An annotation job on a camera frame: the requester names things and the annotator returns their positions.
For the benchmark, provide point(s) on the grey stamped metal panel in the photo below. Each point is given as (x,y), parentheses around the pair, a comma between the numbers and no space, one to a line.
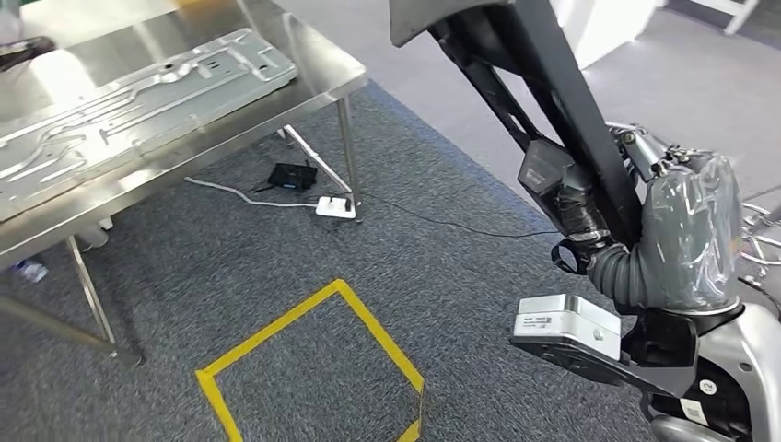
(122,116)

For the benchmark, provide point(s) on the black plastic plate part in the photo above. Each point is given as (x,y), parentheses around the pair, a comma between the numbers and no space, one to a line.
(549,73)

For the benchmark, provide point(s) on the stainless steel workbench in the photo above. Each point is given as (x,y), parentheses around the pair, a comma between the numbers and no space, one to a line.
(244,73)

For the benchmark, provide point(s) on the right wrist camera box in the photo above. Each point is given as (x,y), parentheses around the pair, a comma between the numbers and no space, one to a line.
(567,329)

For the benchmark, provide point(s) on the clear plastic bottle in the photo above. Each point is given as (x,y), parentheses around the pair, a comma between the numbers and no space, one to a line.
(30,270)

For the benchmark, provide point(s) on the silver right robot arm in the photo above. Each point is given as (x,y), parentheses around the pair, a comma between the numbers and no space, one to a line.
(732,366)

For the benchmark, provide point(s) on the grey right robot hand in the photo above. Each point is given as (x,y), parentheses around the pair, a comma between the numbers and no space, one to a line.
(689,232)

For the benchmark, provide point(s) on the black tape wrapped module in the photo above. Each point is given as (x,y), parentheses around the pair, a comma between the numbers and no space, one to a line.
(561,189)

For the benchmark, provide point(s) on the white power strip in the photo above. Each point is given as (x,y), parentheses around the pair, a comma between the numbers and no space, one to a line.
(334,207)

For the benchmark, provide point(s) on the yellow floor tape square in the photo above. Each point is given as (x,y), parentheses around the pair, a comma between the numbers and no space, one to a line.
(366,323)

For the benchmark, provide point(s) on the white cabinet block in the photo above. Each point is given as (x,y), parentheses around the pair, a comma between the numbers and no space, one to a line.
(604,27)

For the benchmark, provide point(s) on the small black router box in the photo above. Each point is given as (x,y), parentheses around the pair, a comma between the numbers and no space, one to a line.
(293,177)

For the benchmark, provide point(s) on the dark object on workbench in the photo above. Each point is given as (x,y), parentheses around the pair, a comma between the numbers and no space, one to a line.
(24,52)

